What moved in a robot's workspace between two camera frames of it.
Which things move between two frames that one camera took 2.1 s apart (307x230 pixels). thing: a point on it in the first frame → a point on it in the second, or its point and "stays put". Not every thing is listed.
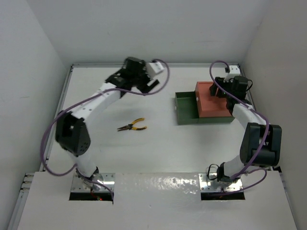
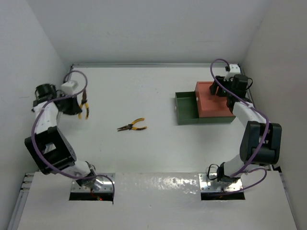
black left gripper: (143, 87) → (75, 109)
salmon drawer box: (209, 106) stays put
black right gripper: (214, 89) stays put
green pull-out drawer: (187, 108) stays put
